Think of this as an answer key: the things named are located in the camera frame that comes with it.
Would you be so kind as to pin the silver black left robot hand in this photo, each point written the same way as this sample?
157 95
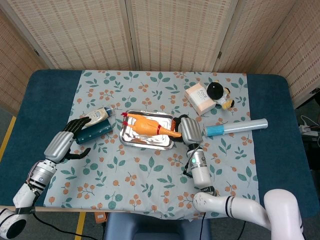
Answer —
58 146

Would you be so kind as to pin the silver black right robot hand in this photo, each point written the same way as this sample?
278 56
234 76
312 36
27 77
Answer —
191 130

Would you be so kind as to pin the orange rubber toy chicken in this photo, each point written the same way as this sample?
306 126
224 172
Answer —
146 126

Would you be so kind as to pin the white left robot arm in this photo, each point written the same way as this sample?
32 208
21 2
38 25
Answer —
40 175

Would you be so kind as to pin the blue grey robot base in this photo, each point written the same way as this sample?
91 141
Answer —
150 227

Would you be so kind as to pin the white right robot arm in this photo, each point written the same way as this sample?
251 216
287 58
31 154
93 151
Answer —
201 175

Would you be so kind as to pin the stainless steel tray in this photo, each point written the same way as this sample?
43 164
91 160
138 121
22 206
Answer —
150 142

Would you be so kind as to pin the black white plush toy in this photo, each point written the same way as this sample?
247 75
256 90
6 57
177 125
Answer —
214 90

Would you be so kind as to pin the small cream bottle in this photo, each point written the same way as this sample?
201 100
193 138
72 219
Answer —
100 115

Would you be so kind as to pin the floral tablecloth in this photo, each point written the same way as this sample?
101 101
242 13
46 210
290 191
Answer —
150 180

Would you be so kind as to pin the pink soap box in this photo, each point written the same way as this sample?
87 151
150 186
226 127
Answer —
200 98

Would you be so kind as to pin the dark teal cylindrical case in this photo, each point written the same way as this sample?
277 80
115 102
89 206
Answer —
95 132

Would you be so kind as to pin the clear wrap roll blue label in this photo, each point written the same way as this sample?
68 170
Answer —
240 126

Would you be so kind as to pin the dark teal table cover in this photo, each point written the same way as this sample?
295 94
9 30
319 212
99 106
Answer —
37 100

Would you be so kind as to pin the orange device under table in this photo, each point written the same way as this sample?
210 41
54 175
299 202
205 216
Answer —
100 218

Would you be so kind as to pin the woven folding screen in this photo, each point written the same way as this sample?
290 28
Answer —
82 32

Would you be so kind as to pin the white power strip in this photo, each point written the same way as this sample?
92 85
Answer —
308 130

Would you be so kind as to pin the black box on floor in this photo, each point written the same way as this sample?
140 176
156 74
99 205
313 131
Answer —
311 152

